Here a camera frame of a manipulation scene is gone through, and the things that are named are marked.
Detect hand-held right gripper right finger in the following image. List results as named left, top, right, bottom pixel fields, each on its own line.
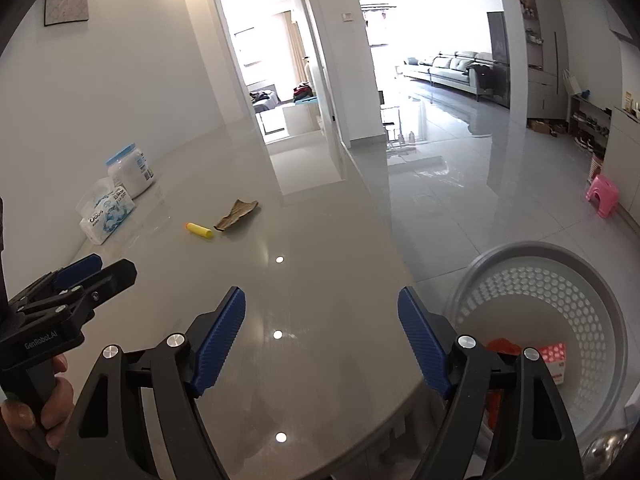
left=397, top=286, right=585, bottom=480

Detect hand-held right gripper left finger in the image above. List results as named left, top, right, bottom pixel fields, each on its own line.
left=55, top=286, right=247, bottom=480

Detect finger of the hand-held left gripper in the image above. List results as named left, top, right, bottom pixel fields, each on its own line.
left=9, top=254, right=103, bottom=311
left=17, top=259, right=138, bottom=331

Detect red plastic bag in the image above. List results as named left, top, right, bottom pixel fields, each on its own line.
left=484, top=338, right=523, bottom=431

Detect red toothpaste box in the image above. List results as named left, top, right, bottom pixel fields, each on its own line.
left=537, top=342, right=568, bottom=386

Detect grey perforated waste basket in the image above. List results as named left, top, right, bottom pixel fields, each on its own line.
left=447, top=241, right=629, bottom=480

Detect person's left hand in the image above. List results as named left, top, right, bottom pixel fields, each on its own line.
left=0, top=354, right=74, bottom=453

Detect white blue tissue pack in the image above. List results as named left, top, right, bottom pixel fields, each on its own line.
left=75, top=176, right=137, bottom=246

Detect white jar with blue lid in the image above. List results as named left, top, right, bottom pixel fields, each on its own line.
left=105, top=144, right=155, bottom=198

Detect brown dry leaf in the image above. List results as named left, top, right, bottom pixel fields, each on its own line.
left=214, top=199, right=260, bottom=233

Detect round metal object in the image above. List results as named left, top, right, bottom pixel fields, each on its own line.
left=580, top=427, right=637, bottom=480

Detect pink plastic stool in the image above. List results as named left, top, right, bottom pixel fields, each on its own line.
left=586, top=175, right=620, bottom=219

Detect bed with clothes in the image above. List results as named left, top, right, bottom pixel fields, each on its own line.
left=250, top=82, right=321, bottom=116

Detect cardboard boxes on floor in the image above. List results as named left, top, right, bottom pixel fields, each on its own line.
left=527, top=119, right=568, bottom=137

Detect grey sofa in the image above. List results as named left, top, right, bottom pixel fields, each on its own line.
left=402, top=51, right=496, bottom=98

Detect white cabinet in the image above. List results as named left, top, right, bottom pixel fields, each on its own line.
left=602, top=105, right=640, bottom=231

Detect shoe rack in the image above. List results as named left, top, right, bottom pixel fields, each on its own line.
left=567, top=92, right=613, bottom=156

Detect white door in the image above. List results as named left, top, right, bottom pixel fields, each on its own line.
left=298, top=0, right=347, bottom=181

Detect beige curtain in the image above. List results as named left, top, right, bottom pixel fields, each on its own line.
left=280, top=10, right=308, bottom=88

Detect dark refrigerator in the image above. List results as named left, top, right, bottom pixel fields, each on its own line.
left=487, top=10, right=511, bottom=110

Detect metal frame rack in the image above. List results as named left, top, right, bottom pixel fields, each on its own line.
left=377, top=90, right=418, bottom=147

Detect wall shelf unit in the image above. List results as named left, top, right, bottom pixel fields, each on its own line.
left=515, top=0, right=561, bottom=86

